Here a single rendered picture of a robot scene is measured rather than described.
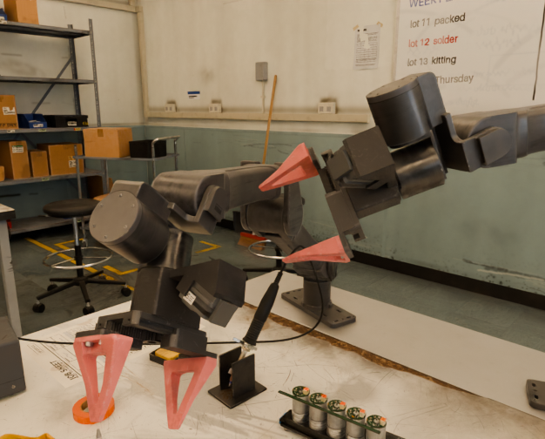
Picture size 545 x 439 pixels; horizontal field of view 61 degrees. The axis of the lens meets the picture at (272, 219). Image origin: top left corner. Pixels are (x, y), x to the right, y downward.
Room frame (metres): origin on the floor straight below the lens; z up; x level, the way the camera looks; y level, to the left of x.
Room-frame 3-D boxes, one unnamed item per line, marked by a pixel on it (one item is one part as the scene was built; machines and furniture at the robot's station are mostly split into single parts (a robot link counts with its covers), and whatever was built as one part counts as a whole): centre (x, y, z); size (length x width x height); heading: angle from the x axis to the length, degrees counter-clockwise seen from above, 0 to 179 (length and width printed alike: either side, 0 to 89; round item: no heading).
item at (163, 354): (0.78, 0.18, 0.76); 0.07 x 0.05 x 0.02; 148
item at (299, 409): (0.57, -0.04, 0.79); 0.02 x 0.02 x 0.05
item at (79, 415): (0.62, 0.27, 0.76); 0.06 x 0.06 x 0.01
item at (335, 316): (0.99, -0.10, 0.79); 0.20 x 0.07 x 0.08; 33
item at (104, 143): (3.95, 1.23, 0.51); 0.75 x 0.48 x 1.03; 76
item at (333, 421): (0.54, -0.09, 0.79); 0.02 x 0.02 x 0.05
